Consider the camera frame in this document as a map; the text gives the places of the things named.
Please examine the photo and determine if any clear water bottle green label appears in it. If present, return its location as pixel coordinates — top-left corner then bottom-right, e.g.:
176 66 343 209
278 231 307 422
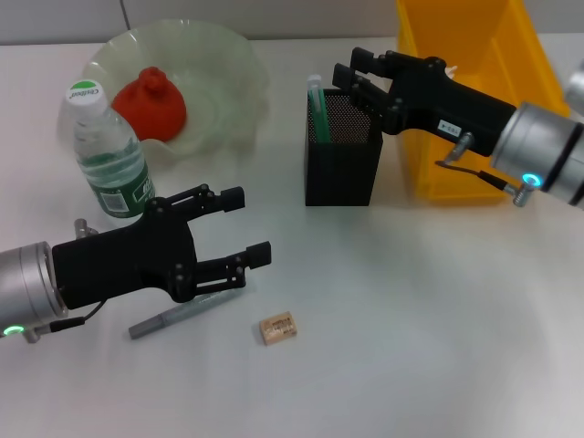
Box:
61 78 157 224

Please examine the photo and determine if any right gripper cable with plug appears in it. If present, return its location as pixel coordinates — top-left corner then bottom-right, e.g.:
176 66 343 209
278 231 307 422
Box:
435 131 544 208

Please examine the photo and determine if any gripper cable with plug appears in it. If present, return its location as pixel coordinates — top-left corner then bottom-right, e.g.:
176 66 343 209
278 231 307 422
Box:
435 131 544 208
22 218 104 344

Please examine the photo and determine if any left gripper cable with plug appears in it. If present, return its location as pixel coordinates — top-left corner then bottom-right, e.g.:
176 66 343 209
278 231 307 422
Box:
22 218 104 344

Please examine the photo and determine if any yellow plastic storage bin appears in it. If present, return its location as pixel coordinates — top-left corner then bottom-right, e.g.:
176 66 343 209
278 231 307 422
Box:
392 0 571 205

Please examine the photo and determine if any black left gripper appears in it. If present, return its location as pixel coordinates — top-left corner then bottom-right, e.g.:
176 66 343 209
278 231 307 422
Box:
51 184 274 311

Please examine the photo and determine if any grey marker pen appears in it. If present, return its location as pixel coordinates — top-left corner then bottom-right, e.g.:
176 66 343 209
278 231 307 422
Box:
127 289 244 341

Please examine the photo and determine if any pale green glass fruit bowl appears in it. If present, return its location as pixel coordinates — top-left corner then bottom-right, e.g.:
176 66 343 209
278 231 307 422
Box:
81 18 270 159

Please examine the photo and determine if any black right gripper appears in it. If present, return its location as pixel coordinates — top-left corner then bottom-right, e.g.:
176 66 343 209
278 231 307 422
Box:
331 47 519 159

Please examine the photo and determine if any black mesh pen holder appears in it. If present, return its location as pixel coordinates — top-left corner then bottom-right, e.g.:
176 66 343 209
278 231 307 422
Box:
304 88 385 207

